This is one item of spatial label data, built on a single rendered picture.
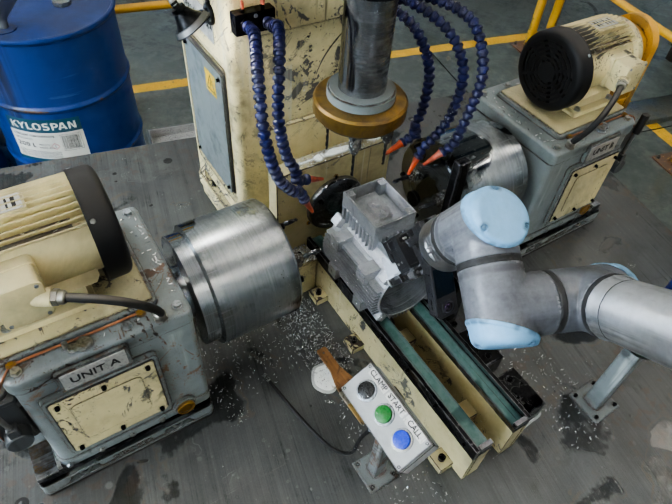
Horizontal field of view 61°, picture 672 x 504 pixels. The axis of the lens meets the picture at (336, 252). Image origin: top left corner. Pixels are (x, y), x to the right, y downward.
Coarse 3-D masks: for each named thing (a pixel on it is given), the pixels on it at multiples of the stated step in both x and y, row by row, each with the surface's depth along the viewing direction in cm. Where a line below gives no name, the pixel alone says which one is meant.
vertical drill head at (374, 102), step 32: (352, 0) 90; (352, 32) 94; (384, 32) 93; (352, 64) 98; (384, 64) 98; (320, 96) 106; (352, 96) 102; (384, 96) 103; (352, 128) 101; (384, 128) 102; (352, 160) 110; (384, 160) 115
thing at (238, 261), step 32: (192, 224) 106; (224, 224) 106; (256, 224) 106; (192, 256) 102; (224, 256) 102; (256, 256) 104; (288, 256) 106; (192, 288) 101; (224, 288) 101; (256, 288) 104; (288, 288) 108; (224, 320) 103; (256, 320) 108
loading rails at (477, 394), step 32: (320, 256) 134; (320, 288) 141; (352, 320) 132; (384, 320) 123; (416, 320) 126; (352, 352) 130; (384, 352) 123; (416, 352) 118; (448, 352) 119; (416, 384) 115; (448, 384) 125; (480, 384) 114; (448, 416) 108; (480, 416) 118; (512, 416) 110; (448, 448) 113; (480, 448) 104
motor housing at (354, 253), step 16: (352, 240) 118; (384, 240) 114; (336, 256) 121; (352, 256) 116; (368, 256) 115; (352, 272) 117; (352, 288) 121; (368, 288) 113; (384, 288) 112; (400, 288) 126; (416, 288) 125; (368, 304) 115; (384, 304) 122; (400, 304) 124; (416, 304) 125
